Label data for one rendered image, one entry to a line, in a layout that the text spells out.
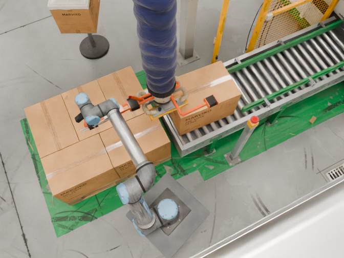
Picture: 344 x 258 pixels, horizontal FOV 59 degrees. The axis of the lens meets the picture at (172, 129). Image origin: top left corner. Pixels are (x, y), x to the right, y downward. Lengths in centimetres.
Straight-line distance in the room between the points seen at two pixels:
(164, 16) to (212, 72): 132
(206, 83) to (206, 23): 184
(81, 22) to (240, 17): 225
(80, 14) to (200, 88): 152
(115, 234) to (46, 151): 110
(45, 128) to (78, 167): 55
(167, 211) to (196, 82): 119
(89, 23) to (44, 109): 104
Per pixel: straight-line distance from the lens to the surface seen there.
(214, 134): 295
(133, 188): 175
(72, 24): 362
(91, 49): 430
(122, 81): 331
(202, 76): 283
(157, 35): 172
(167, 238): 256
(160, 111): 245
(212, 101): 236
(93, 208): 345
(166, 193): 258
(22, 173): 382
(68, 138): 314
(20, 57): 460
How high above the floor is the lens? 330
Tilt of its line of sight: 67 degrees down
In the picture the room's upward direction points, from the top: 1 degrees counter-clockwise
